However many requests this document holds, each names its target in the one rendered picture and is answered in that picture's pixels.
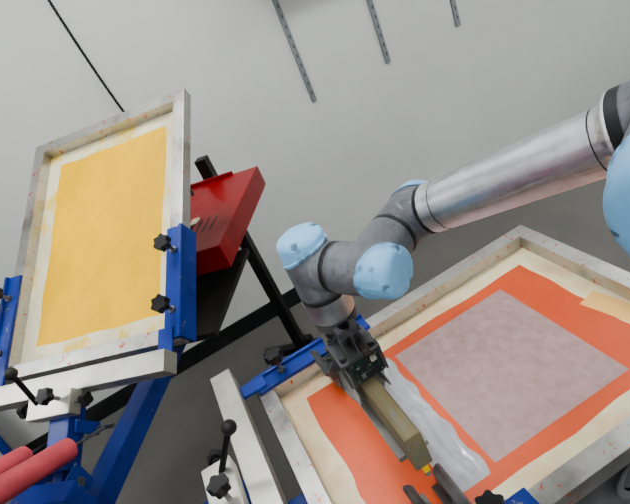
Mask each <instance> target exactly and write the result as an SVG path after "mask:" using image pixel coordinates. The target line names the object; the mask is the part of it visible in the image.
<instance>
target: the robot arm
mask: <svg viewBox="0 0 630 504"><path fill-rule="evenodd" d="M605 178H606V185H605V188H604V192H603V213H604V217H605V221H606V224H607V226H608V228H609V229H610V231H611V233H612V234H613V236H614V238H615V240H616V242H617V243H618V244H619V246H620V247H621V248H622V249H623V250H624V251H625V252H626V253H627V254H628V255H629V256H630V80H628V81H626V82H624V83H622V84H619V85H617V86H615V87H613V88H611V89H609V90H607V91H605V92H604V93H603V94H602V96H601V98H600V100H599V103H598V105H597V106H595V107H593V108H591V109H588V110H586V111H584V112H582V113H579V114H577V115H575V116H573V117H570V118H568V119H566V120H564V121H561V122H559V123H557V124H555V125H552V126H550V127H548V128H546V129H543V130H541V131H539V132H537V133H534V134H532V135H530V136H528V137H525V138H523V139H521V140H519V141H516V142H514V143H512V144H510V145H507V146H505V147H503V148H501V149H498V150H496V151H494V152H492V153H489V154H487V155H485V156H483V157H480V158H478V159H476V160H474V161H471V162H469V163H467V164H465V165H462V166H460V167H458V168H456V169H453V170H451V171H449V172H447V173H444V174H442V175H440V176H438V177H435V178H433V179H431V180H429V181H425V180H416V179H414V180H410V181H408V182H406V183H404V184H403V185H402V186H401V187H400V188H398V189H397V190H396V191H395V192H394V193H393V194H392V195H391V197H390V199H389V201H388V202H387V203H386V204H385V205H384V206H383V208H382V209H381V210H380V211H379V212H378V213H377V215H376V216H375V217H374V218H373V219H372V221H371V222H370V223H369V224H368V225H367V226H366V228H365V229H364V230H363V231H362V232H361V234H360V235H359V236H358V237H357V238H356V239H355V240H354V241H352V242H349V241H331V240H328V239H327V235H326V233H324V231H323V230H322V228H321V227H320V226H319V225H318V224H316V223H303V224H299V225H297V226H294V227H292V228H291V229H289V230H288V231H286V232H285V233H284V234H283V235H282V236H281V237H280V238H279V240H278V242H277V246H276V249H277V253H278V255H279V257H280V259H281V261H282V264H283V269H284V270H286V272H287V274H288V276H289V278H290V280H291V282H292V284H293V286H294V287H295V289H296V291H297V293H298V295H299V297H300V299H301V301H302V304H303V306H304V308H305V310H306V312H307V314H308V316H309V318H310V320H311V321H312V323H313V324H315V326H316V328H317V330H318V331H319V332H320V333H321V335H322V336H324V337H325V338H327V339H328V340H326V341H325V342H326V346H325V348H324V350H325V352H326V353H327V354H328V355H327V356H325V357H324V358H325V360H326V368H327V371H328V373H329V375H330V376H331V378H332V379H333V380H334V381H335V382H337V383H338V384H339V385H340V386H341V388H342V389H343V390H344V391H345V392H346V393H347V394H348V395H349V396H350V397H351V398H352V399H353V400H355V401H356V402H357V403H358V404H361V403H363V399H362V396H361V393H360V392H359V390H358V389H357V386H358V385H360V384H362V383H363V382H365V381H366V380H368V379H369V378H371V377H373V376H375V377H376V379H377V380H378V381H379V382H380V383H381V385H382V386H383V387H384V386H385V381H386V382H387V383H389V384H390V385H391V384H392V383H391V381H390V379H389V378H388V377H387V376H386V374H385V370H384V369H385V368H386V367H387V368H388V367H389V366H388V364H387V361H386V359H385V357H384V354H383V352H382V350H381V348H380V345H379V343H378V342H377V341H376V340H375V339H374V338H373V337H372V336H371V333H370V332H369V331H368V330H367V331H366V330H365V329H364V328H363V326H359V325H358V323H357V322H356V321H355V320H356V318H357V314H358V312H357V309H356V306H355V304H354V300H353V297H352V296H358V297H363V298H365V299H370V300H377V299H384V300H396V299H398V298H400V297H402V296H403V295H404V294H405V293H406V292H407V290H408V288H409V286H410V279H412V277H413V262H412V258H411V254H412V252H413V251H414V250H415V248H416V247H417V245H418V244H419V243H420V241H421V240H422V239H424V238H425V237H428V236H431V235H434V234H437V233H440V232H443V231H446V230H449V229H452V228H455V227H458V226H461V225H464V224H467V223H470V222H473V221H476V220H479V219H482V218H485V217H488V216H491V215H494V214H498V213H501V212H504V211H507V210H510V209H513V208H516V207H519V206H522V205H525V204H528V203H531V202H534V201H537V200H540V199H543V198H546V197H550V196H553V195H556V194H559V193H562V192H565V191H568V190H571V189H574V188H577V187H580V186H583V185H586V184H589V183H592V182H595V181H599V180H602V179H605ZM380 353H381V354H380Z"/></svg>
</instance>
